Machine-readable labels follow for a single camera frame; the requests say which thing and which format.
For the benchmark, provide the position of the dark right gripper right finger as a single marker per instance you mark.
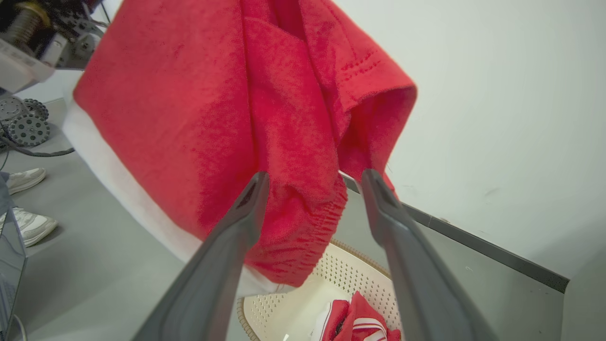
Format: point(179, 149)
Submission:
point(416, 274)

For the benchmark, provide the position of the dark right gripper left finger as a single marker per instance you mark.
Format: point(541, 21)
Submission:
point(213, 274)

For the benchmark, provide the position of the red garment white striped cuffs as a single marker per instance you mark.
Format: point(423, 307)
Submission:
point(362, 322)

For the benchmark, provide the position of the red fleece garment white trim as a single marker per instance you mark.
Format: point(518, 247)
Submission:
point(189, 104)

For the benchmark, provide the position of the cream perforated laundry basket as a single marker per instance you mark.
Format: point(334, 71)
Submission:
point(293, 312)

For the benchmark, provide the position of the white sneaker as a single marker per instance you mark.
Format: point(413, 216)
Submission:
point(26, 179)
point(33, 226)

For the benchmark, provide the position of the black omni wheel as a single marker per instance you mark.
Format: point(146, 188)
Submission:
point(28, 130)
point(39, 108)

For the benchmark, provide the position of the robot chassis mechanism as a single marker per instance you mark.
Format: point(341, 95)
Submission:
point(28, 21)

